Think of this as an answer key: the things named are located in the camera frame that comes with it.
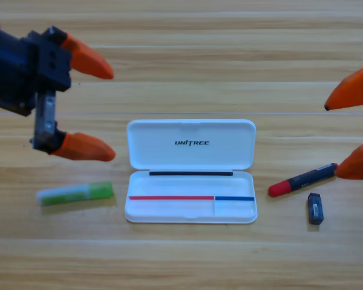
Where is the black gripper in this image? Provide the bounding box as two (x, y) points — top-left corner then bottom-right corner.
(0, 13), (114, 155)

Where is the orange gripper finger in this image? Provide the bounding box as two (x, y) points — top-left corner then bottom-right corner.
(335, 138), (363, 181)
(324, 61), (363, 111)
(51, 132), (116, 162)

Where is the green highlighter pen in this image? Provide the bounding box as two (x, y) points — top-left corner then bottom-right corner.
(36, 180), (114, 207)

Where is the black marker with red cap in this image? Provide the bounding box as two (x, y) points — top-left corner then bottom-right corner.
(267, 163), (339, 198)

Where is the black eraser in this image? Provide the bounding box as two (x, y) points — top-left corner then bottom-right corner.
(307, 192), (325, 225)

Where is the white Unitree pencil case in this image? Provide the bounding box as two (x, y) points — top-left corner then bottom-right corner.
(124, 118), (258, 225)

